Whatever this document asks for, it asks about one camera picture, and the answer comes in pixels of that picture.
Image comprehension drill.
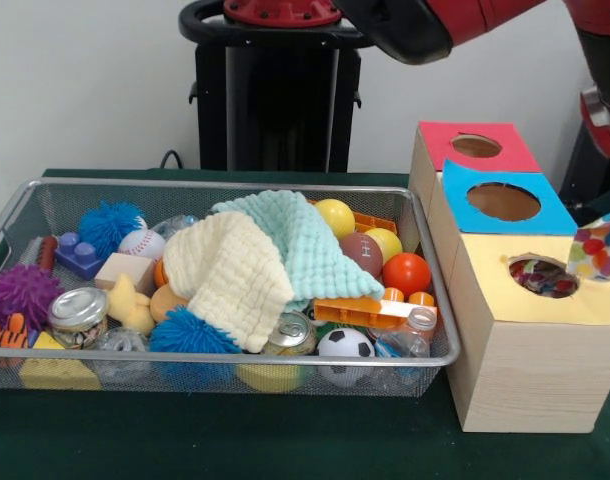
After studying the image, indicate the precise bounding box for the white cloth with colourful spots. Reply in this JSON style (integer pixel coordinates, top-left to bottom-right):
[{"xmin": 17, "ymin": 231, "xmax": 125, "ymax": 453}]
[
  {"xmin": 509, "ymin": 255, "xmax": 580, "ymax": 300},
  {"xmin": 565, "ymin": 208, "xmax": 610, "ymax": 284}
]

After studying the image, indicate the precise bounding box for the mint green knitted cloth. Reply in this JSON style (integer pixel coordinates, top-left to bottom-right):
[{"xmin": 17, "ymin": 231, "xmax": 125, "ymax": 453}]
[{"xmin": 211, "ymin": 189, "xmax": 386, "ymax": 314}]

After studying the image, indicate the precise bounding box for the cream knitted cloth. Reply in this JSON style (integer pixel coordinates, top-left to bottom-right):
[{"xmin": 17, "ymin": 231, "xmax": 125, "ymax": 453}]
[{"xmin": 162, "ymin": 210, "xmax": 296, "ymax": 354}]

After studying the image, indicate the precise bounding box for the wooden box with three holes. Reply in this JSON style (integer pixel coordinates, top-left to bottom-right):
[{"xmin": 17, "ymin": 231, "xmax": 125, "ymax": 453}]
[{"xmin": 407, "ymin": 121, "xmax": 610, "ymax": 434}]

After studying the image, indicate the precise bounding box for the metal mesh bin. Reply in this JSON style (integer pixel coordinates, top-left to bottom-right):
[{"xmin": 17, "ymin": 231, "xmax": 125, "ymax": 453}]
[{"xmin": 0, "ymin": 177, "xmax": 461, "ymax": 399}]

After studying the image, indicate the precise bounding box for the orange ball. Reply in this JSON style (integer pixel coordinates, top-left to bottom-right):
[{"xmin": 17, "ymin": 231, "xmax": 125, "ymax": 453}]
[{"xmin": 383, "ymin": 252, "xmax": 432, "ymax": 297}]

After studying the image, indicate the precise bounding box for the brown toy football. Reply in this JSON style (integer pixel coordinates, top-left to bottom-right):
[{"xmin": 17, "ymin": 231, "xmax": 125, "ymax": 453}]
[{"xmin": 339, "ymin": 232, "xmax": 385, "ymax": 279}]

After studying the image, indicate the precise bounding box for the large yellow ball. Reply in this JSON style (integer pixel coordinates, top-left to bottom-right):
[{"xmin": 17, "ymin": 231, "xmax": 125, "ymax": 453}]
[{"xmin": 314, "ymin": 198, "xmax": 357, "ymax": 240}]

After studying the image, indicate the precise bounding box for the orange toy building brick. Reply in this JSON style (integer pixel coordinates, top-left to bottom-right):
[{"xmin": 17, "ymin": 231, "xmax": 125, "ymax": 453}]
[{"xmin": 313, "ymin": 287, "xmax": 436, "ymax": 329}]

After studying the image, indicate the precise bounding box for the small soccer ball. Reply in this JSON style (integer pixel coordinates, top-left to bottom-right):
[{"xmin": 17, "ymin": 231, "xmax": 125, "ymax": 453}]
[{"xmin": 317, "ymin": 328, "xmax": 376, "ymax": 359}]

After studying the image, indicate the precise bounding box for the blue spiky ball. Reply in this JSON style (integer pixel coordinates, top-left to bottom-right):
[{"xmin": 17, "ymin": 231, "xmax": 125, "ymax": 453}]
[
  {"xmin": 148, "ymin": 305, "xmax": 244, "ymax": 355},
  {"xmin": 78, "ymin": 200, "xmax": 147, "ymax": 259}
]

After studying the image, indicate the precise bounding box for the dark green tablecloth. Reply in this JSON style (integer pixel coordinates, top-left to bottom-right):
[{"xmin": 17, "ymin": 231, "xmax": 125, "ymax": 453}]
[{"xmin": 0, "ymin": 168, "xmax": 610, "ymax": 480}]

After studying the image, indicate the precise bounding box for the purple spiky ball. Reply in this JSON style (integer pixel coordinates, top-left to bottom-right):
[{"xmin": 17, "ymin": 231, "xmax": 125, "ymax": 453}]
[{"xmin": 0, "ymin": 263, "xmax": 64, "ymax": 331}]

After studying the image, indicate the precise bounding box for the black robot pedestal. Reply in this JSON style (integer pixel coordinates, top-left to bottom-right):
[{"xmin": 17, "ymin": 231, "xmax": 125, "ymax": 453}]
[{"xmin": 178, "ymin": 0, "xmax": 386, "ymax": 174}]

